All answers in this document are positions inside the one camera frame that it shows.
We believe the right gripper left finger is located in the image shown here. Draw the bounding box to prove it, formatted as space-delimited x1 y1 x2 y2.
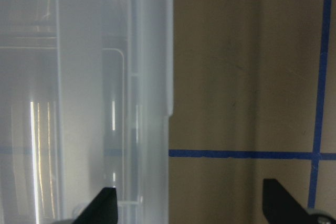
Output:
72 187 118 224

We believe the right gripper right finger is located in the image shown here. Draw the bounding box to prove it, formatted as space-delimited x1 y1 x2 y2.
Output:
262 178 312 224

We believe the clear plastic box lid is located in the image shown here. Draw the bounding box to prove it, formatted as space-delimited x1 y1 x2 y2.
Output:
0 0 175 224

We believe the clear plastic storage box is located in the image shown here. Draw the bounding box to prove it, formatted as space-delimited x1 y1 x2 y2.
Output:
1 0 139 223

